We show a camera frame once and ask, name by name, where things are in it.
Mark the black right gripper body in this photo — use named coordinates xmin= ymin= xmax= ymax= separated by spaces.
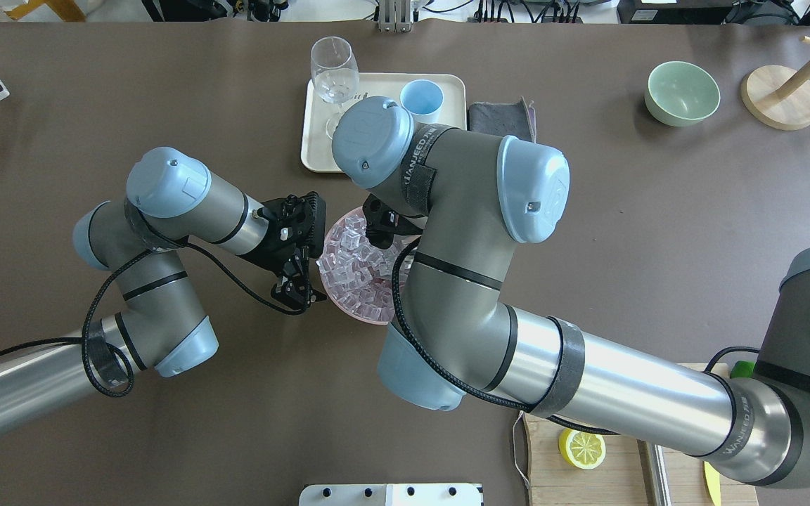
xmin=363 ymin=195 xmax=423 ymax=250

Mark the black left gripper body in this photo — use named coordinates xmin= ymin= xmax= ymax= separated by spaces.
xmin=240 ymin=191 xmax=327 ymax=276

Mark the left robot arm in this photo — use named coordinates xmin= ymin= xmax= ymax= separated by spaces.
xmin=0 ymin=147 xmax=327 ymax=435

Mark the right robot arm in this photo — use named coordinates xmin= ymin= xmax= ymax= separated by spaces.
xmin=332 ymin=96 xmax=810 ymax=489

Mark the pile of clear ice cubes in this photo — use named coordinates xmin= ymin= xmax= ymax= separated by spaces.
xmin=318 ymin=212 xmax=416 ymax=320

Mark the light blue cup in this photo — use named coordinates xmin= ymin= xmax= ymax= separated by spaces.
xmin=399 ymin=79 xmax=444 ymax=124

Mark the pink bowl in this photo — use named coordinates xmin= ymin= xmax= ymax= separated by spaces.
xmin=316 ymin=205 xmax=413 ymax=326

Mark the cream rabbit serving tray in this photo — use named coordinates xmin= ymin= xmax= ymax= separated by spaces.
xmin=301 ymin=72 xmax=467 ymax=174

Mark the clear wine glass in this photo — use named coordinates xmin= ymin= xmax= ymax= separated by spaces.
xmin=311 ymin=36 xmax=360 ymax=138

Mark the grey folded cloth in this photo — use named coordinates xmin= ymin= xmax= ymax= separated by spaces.
xmin=467 ymin=97 xmax=537 ymax=142

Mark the half lemon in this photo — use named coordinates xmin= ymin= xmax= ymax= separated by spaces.
xmin=558 ymin=429 xmax=607 ymax=470

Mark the green bowl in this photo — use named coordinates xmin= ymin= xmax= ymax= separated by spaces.
xmin=644 ymin=61 xmax=722 ymax=127

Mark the bamboo cutting board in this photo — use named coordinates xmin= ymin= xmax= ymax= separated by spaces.
xmin=513 ymin=363 xmax=759 ymax=506

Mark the steel muddler black tip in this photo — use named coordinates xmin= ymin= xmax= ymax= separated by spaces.
xmin=643 ymin=442 xmax=673 ymax=505

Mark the green lime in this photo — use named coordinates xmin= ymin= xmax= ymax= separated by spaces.
xmin=729 ymin=360 xmax=756 ymax=379

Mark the yellow plastic knife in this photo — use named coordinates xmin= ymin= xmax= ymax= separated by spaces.
xmin=702 ymin=462 xmax=722 ymax=506

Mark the wooden mug tree stand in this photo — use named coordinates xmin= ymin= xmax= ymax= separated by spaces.
xmin=740 ymin=36 xmax=810 ymax=131

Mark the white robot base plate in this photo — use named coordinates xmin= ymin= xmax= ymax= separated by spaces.
xmin=298 ymin=482 xmax=485 ymax=505

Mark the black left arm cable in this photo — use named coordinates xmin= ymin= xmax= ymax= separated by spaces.
xmin=0 ymin=204 xmax=307 ymax=398

